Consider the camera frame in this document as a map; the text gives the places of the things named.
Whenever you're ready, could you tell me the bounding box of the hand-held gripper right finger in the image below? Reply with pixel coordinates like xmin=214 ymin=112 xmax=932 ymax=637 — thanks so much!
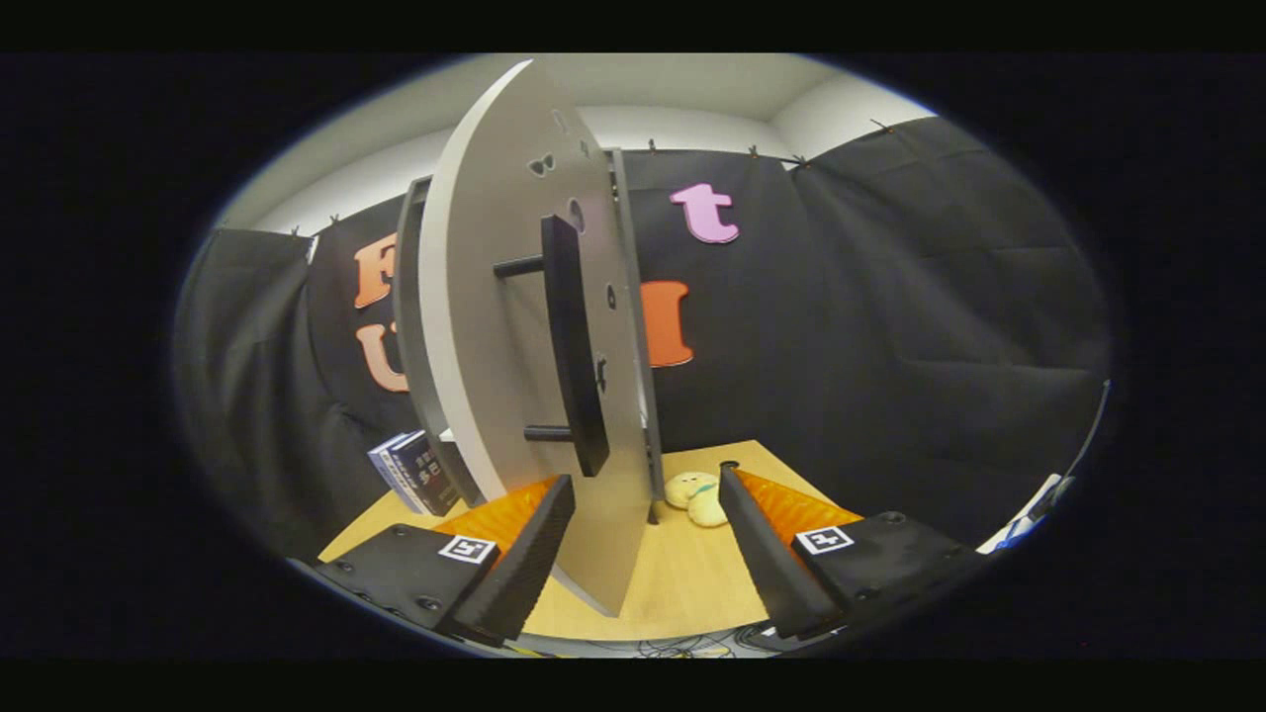
xmin=719 ymin=463 xmax=990 ymax=641

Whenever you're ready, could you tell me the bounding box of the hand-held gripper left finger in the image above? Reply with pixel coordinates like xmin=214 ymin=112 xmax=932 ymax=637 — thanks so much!
xmin=316 ymin=475 xmax=577 ymax=649

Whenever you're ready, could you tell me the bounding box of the black door handle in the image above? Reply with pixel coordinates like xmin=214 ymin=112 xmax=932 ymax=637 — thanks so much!
xmin=493 ymin=215 xmax=611 ymax=479

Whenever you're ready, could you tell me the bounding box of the yellow plush toy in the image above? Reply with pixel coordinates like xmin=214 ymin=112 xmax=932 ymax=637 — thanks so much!
xmin=664 ymin=472 xmax=730 ymax=528

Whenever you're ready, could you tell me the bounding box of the dark book white print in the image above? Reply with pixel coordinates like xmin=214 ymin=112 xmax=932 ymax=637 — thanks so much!
xmin=389 ymin=430 xmax=463 ymax=517

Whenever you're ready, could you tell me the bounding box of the blue and white book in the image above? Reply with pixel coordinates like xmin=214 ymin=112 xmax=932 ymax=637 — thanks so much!
xmin=368 ymin=433 xmax=428 ymax=515

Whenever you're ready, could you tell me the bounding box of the white and blue object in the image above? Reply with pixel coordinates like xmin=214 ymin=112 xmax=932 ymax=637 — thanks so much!
xmin=979 ymin=381 xmax=1114 ymax=555

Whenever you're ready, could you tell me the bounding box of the dark grey cabinet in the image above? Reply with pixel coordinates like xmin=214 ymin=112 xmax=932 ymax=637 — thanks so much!
xmin=393 ymin=148 xmax=666 ymax=525

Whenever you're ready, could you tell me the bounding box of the row of black cloth clips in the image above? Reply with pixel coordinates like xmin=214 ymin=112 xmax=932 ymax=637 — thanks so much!
xmin=287 ymin=119 xmax=896 ymax=238

